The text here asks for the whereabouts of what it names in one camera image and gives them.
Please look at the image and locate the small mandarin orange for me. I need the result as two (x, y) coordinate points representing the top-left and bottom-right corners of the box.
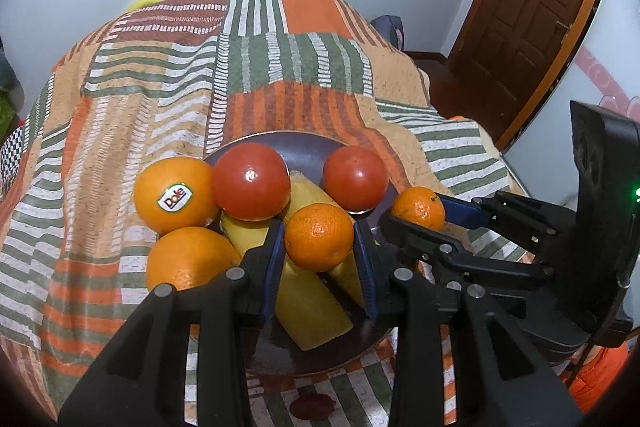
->
(390, 186), (446, 231)
(284, 202), (354, 272)

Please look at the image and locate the red tomato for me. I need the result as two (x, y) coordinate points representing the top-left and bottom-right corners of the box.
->
(213, 142), (291, 222)
(322, 145), (390, 213)

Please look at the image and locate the large orange without sticker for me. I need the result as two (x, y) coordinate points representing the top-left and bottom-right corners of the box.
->
(146, 227), (241, 291)

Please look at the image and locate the long yellow banana piece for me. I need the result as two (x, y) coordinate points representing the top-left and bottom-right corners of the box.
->
(219, 212), (354, 351)

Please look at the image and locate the dark red grape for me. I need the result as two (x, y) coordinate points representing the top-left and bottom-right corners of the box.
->
(288, 392), (335, 421)

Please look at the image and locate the large orange with Dole sticker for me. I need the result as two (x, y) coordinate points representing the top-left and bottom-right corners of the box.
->
(132, 157), (219, 235)

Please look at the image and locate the person's right hand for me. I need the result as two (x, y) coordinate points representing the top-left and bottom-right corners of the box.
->
(568, 343), (628, 414)

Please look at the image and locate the purple round plate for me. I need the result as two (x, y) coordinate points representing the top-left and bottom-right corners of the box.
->
(206, 131), (387, 376)

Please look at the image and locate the blue bag behind bed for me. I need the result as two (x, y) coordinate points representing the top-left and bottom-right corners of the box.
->
(370, 15), (405, 51)

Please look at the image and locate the brown wooden door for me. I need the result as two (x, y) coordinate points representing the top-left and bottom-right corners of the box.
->
(449, 0), (597, 148)

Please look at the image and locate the patchwork striped bedspread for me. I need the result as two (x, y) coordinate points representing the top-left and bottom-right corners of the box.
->
(1, 0), (518, 419)

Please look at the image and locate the yellow pillow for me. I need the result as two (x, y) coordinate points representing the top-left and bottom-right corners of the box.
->
(126, 0), (165, 13)

